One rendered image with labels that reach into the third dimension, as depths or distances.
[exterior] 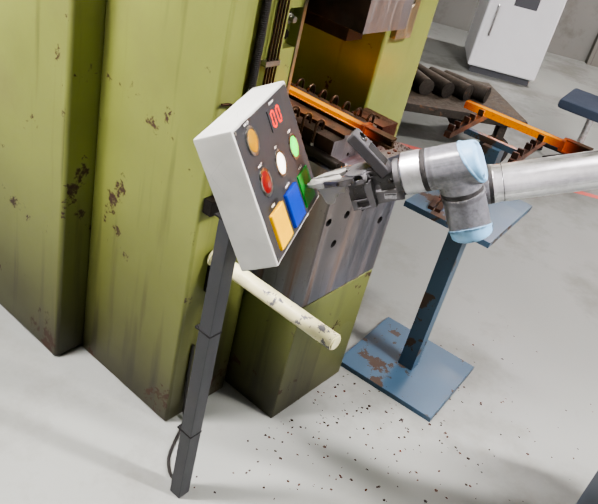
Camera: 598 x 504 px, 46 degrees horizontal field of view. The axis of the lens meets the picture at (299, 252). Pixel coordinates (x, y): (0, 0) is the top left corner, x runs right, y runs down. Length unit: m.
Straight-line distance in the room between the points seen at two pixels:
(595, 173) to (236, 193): 0.78
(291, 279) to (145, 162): 0.54
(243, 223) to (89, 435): 1.13
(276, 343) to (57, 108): 0.94
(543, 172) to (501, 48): 5.19
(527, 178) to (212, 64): 0.76
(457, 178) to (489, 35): 5.30
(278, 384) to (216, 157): 1.15
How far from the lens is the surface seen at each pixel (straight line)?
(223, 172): 1.31
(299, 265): 2.05
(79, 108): 2.05
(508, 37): 6.78
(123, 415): 2.35
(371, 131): 1.97
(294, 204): 1.47
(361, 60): 2.25
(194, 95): 1.77
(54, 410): 2.36
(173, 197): 1.91
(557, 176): 1.64
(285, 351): 2.22
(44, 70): 2.08
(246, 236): 1.35
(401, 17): 1.94
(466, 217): 1.51
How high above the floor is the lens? 1.71
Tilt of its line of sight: 32 degrees down
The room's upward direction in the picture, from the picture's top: 14 degrees clockwise
